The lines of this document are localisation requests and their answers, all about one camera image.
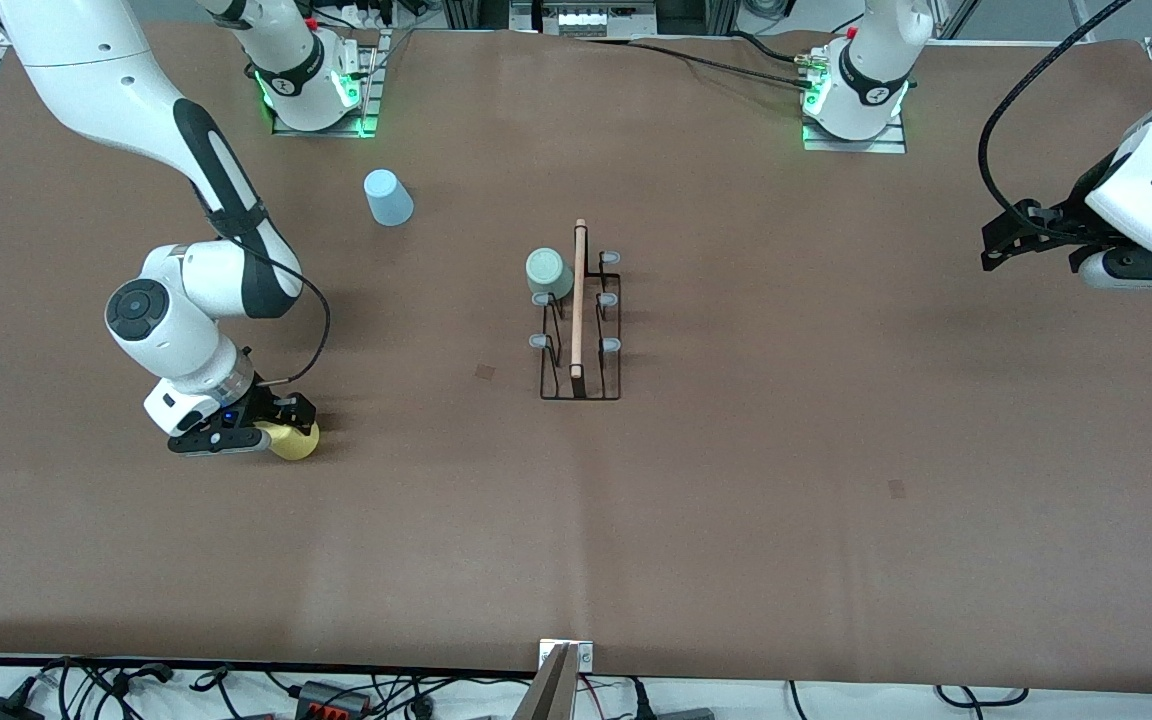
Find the yellow plastic cup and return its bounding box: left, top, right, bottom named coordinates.
left=269, top=420, right=321, bottom=462

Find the sage green plastic cup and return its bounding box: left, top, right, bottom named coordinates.
left=525, top=247, right=575, bottom=301

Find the black wire cup holder rack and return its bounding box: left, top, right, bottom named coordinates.
left=530, top=219, right=624, bottom=402

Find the light blue plastic cup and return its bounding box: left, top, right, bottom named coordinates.
left=363, top=169, right=415, bottom=228

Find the black box with orange connectors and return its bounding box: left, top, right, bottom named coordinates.
left=294, top=680, right=373, bottom=717

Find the white power strip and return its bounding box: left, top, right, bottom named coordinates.
left=511, top=0, right=659, bottom=41

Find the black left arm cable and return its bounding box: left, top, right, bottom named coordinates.
left=976, top=0, right=1135, bottom=243

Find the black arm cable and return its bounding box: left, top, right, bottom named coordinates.
left=976, top=0, right=1135, bottom=243
left=254, top=250, right=332, bottom=387

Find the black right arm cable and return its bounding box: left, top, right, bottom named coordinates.
left=254, top=250, right=332, bottom=387

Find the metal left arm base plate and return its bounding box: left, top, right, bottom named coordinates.
left=802, top=115, right=909, bottom=154

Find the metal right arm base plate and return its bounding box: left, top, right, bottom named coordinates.
left=271, top=30, right=392, bottom=139

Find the thick black table cable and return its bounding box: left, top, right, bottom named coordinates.
left=629, top=30, right=827, bottom=73

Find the metal bracket plate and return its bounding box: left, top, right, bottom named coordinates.
left=539, top=640, right=594, bottom=671

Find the aluminium profile post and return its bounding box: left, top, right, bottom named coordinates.
left=514, top=643, right=579, bottom=720

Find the black looped floor cable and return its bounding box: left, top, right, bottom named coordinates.
left=936, top=685, right=1029, bottom=707

